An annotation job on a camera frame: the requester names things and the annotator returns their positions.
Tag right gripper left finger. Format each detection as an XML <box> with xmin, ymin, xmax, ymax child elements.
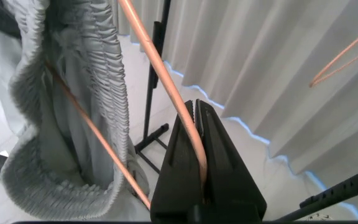
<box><xmin>150</xmin><ymin>100</ymin><xmax>208</xmax><ymax>222</ymax></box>

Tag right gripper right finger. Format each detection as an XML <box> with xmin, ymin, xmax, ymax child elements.
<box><xmin>195</xmin><ymin>98</ymin><xmax>267</xmax><ymax>222</ymax></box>

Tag pink clothes hanger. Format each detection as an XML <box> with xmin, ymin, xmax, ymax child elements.
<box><xmin>308</xmin><ymin>27</ymin><xmax>358</xmax><ymax>89</ymax></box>
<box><xmin>44</xmin><ymin>0</ymin><xmax>209</xmax><ymax>210</ymax></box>

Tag pale grey shorts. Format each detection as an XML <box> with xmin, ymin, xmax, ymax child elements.
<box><xmin>0</xmin><ymin>0</ymin><xmax>150</xmax><ymax>222</ymax></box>

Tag black clothes rack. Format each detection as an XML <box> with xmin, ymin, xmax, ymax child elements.
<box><xmin>134</xmin><ymin>0</ymin><xmax>358</xmax><ymax>223</ymax></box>

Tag white curtain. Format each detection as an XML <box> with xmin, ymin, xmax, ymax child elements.
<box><xmin>109</xmin><ymin>0</ymin><xmax>358</xmax><ymax>219</ymax></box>

